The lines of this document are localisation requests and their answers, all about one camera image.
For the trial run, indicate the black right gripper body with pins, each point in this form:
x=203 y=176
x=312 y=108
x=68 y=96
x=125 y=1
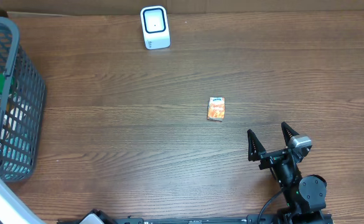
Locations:
x=271 y=158

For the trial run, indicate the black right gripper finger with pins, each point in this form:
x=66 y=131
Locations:
x=255 y=148
x=288 y=132

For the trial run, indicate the orange tissue pack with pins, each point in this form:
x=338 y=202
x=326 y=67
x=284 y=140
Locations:
x=216 y=109

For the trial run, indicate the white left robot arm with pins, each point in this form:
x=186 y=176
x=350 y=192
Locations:
x=13 y=210

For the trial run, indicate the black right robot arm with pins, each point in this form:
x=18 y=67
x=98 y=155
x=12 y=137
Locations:
x=305 y=196

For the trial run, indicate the white barcode scanner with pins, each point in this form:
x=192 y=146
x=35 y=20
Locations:
x=155 y=27

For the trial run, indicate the grey plastic shopping basket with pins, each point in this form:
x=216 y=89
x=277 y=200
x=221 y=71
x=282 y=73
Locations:
x=21 y=107

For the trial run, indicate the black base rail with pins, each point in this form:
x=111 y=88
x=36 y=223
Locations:
x=99 y=216

